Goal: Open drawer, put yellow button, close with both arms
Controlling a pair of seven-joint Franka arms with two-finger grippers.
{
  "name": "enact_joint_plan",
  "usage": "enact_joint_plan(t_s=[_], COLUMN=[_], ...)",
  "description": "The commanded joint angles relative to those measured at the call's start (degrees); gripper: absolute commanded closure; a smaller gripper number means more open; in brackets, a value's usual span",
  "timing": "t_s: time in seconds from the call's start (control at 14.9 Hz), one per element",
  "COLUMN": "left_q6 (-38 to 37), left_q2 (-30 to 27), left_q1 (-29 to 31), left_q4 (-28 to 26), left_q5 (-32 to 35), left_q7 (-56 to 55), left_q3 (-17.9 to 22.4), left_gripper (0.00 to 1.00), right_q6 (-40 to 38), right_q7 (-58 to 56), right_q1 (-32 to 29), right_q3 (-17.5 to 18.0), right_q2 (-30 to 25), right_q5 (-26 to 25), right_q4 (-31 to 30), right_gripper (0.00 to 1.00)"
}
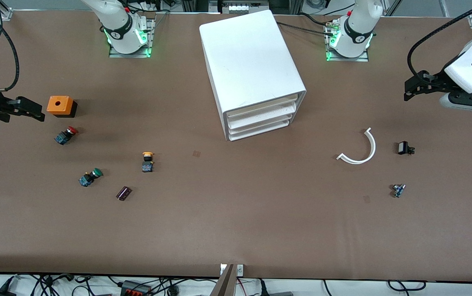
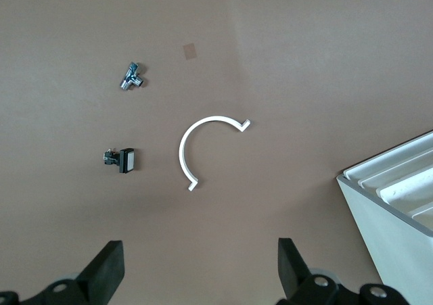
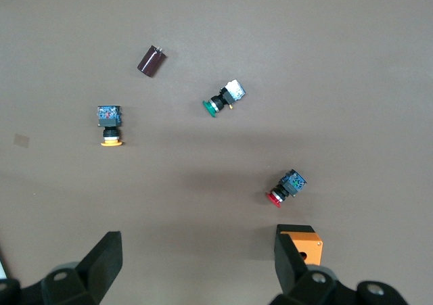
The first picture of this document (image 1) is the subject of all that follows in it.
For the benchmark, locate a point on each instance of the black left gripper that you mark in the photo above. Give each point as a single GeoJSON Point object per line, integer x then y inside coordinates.
{"type": "Point", "coordinates": [438, 79]}

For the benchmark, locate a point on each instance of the yellow push button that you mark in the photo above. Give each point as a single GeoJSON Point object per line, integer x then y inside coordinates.
{"type": "Point", "coordinates": [147, 162]}

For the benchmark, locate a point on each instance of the red push button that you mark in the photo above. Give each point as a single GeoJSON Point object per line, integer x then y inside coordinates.
{"type": "Point", "coordinates": [65, 135]}

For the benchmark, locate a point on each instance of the green push button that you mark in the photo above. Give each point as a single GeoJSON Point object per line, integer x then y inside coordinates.
{"type": "Point", "coordinates": [90, 176]}

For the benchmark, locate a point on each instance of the orange box with hole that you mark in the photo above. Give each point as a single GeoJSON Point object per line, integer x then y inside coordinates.
{"type": "Point", "coordinates": [59, 105]}

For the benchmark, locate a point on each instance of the white curved plastic piece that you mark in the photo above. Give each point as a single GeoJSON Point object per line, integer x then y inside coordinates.
{"type": "Point", "coordinates": [373, 146]}

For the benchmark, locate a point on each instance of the small blue metal component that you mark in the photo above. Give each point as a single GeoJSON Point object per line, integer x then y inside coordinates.
{"type": "Point", "coordinates": [398, 190]}

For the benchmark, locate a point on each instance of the dark purple cylindrical component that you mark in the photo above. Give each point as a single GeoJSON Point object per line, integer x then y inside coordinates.
{"type": "Point", "coordinates": [123, 193]}

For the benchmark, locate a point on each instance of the white power strip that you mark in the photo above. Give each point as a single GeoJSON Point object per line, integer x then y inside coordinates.
{"type": "Point", "coordinates": [244, 7]}

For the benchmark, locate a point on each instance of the brown table mat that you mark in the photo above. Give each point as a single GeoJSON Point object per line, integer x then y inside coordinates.
{"type": "Point", "coordinates": [236, 213]}

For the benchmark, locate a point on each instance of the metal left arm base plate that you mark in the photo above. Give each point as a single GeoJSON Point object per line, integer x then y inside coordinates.
{"type": "Point", "coordinates": [363, 59]}

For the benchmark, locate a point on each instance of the small black switch component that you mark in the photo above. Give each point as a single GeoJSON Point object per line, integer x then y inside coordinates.
{"type": "Point", "coordinates": [403, 148]}

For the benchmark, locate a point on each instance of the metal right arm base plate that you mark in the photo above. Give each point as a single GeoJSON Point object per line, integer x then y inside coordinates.
{"type": "Point", "coordinates": [116, 54]}

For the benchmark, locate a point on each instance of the white metal bracket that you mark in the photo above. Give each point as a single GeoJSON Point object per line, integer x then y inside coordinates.
{"type": "Point", "coordinates": [240, 269]}
{"type": "Point", "coordinates": [222, 269]}

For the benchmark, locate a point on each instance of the brown camera post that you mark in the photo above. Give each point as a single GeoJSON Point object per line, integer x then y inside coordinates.
{"type": "Point", "coordinates": [223, 285]}

